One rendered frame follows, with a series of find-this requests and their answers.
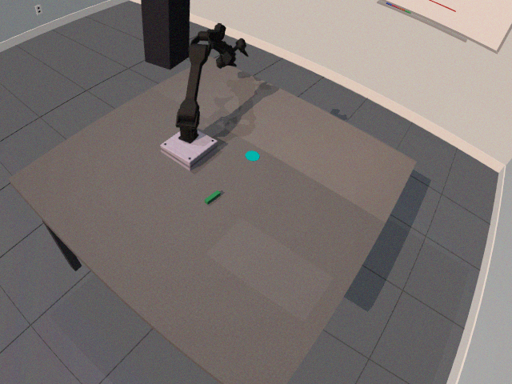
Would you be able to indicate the cyan circle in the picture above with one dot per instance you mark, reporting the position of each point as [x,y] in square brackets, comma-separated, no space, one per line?
[252,155]

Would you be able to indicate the green rectangular post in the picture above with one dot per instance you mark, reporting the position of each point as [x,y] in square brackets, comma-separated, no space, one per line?
[212,197]

